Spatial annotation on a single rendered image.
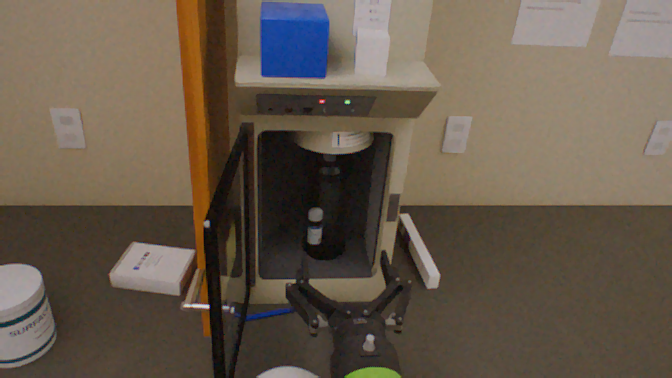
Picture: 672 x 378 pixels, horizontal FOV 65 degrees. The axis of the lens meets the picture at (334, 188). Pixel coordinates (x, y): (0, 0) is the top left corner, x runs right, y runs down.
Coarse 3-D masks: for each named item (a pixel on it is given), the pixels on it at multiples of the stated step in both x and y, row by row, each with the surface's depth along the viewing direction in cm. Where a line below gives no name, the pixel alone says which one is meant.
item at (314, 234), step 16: (320, 176) 110; (336, 176) 110; (320, 192) 113; (336, 192) 113; (320, 208) 115; (336, 208) 115; (320, 224) 117; (336, 224) 118; (320, 240) 119; (336, 240) 120
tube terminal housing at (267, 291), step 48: (240, 0) 84; (288, 0) 85; (336, 0) 86; (432, 0) 88; (240, 48) 88; (336, 48) 90; (384, 192) 110; (384, 240) 113; (336, 288) 119; (384, 288) 121
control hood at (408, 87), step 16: (240, 64) 85; (256, 64) 85; (336, 64) 88; (352, 64) 88; (400, 64) 90; (416, 64) 91; (240, 80) 79; (256, 80) 80; (272, 80) 80; (288, 80) 81; (304, 80) 81; (320, 80) 81; (336, 80) 81; (352, 80) 82; (368, 80) 82; (384, 80) 83; (400, 80) 83; (416, 80) 84; (432, 80) 84; (240, 96) 84; (256, 96) 84; (368, 96) 85; (384, 96) 85; (400, 96) 86; (416, 96) 86; (432, 96) 86; (240, 112) 91; (256, 112) 91; (384, 112) 92; (400, 112) 93; (416, 112) 93
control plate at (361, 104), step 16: (272, 96) 84; (288, 96) 84; (304, 96) 84; (320, 96) 85; (336, 96) 85; (352, 96) 85; (272, 112) 91; (288, 112) 91; (320, 112) 91; (336, 112) 92; (368, 112) 92
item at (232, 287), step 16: (240, 128) 92; (240, 160) 90; (224, 176) 78; (240, 176) 91; (240, 192) 93; (208, 208) 71; (224, 208) 78; (240, 208) 94; (208, 224) 69; (224, 224) 79; (240, 224) 95; (208, 240) 69; (224, 240) 80; (240, 240) 96; (208, 256) 71; (224, 256) 81; (240, 256) 98; (208, 272) 72; (224, 272) 82; (240, 272) 99; (208, 288) 74; (224, 288) 83; (240, 288) 101; (208, 304) 75; (240, 304) 102; (224, 320) 85; (240, 320) 104; (224, 336) 86; (224, 352) 88
